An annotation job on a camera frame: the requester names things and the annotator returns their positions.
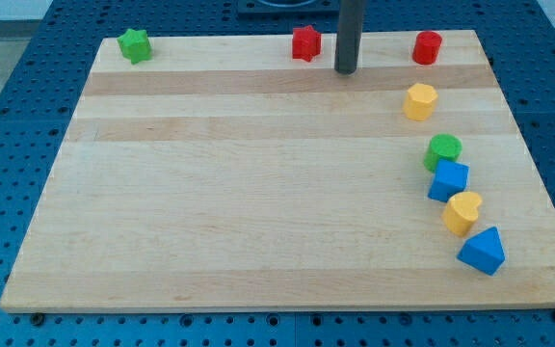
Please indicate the red star block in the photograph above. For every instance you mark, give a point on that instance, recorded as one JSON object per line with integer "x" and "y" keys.
{"x": 306, "y": 43}

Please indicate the green star block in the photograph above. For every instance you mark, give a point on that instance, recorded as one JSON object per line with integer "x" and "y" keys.
{"x": 135, "y": 46}

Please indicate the light wooden board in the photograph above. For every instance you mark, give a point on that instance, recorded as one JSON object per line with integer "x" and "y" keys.
{"x": 224, "y": 175}

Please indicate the yellow hexagon block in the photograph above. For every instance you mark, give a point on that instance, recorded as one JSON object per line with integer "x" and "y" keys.
{"x": 420, "y": 102}

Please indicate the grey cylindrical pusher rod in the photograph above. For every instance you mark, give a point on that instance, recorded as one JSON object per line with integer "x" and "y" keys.
{"x": 348, "y": 36}

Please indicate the green cylinder block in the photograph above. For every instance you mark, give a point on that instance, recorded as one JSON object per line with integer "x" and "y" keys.
{"x": 442, "y": 146}

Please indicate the blue cube block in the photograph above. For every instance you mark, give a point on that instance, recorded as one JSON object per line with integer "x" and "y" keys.
{"x": 450, "y": 179}

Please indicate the yellow heart block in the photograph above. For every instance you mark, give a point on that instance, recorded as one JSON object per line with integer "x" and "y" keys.
{"x": 461, "y": 212}

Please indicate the red cylinder block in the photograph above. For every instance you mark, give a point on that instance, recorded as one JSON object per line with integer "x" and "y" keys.
{"x": 426, "y": 47}

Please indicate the blue triangle block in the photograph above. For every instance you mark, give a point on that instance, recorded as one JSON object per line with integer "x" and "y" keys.
{"x": 483, "y": 251}

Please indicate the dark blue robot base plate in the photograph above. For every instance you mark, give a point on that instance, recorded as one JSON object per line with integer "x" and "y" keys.
{"x": 257, "y": 8}

